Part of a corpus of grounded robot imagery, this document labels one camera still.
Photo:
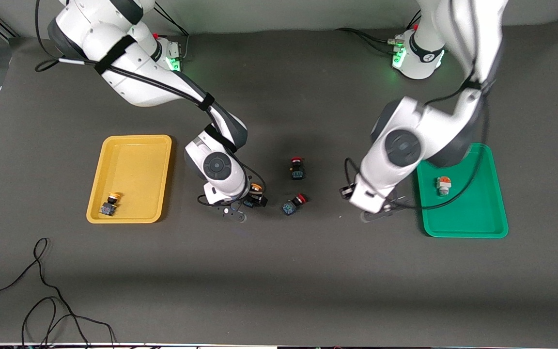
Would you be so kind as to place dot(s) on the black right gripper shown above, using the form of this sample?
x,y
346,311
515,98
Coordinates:
x,y
252,198

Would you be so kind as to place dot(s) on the yellow push button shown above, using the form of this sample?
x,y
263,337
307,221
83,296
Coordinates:
x,y
256,188
110,204

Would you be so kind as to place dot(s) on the green push button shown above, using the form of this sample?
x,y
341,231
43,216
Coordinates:
x,y
443,185

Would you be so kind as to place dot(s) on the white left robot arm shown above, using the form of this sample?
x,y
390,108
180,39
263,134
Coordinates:
x,y
405,145

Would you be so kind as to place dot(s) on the red push button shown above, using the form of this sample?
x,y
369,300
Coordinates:
x,y
292,205
297,170

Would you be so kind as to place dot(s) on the dark grey table mat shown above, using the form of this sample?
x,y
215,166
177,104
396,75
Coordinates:
x,y
279,271

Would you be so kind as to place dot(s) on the green plastic tray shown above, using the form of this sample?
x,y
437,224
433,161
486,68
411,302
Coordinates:
x,y
477,213

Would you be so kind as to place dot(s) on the yellow plastic tray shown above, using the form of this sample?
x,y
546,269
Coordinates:
x,y
136,174

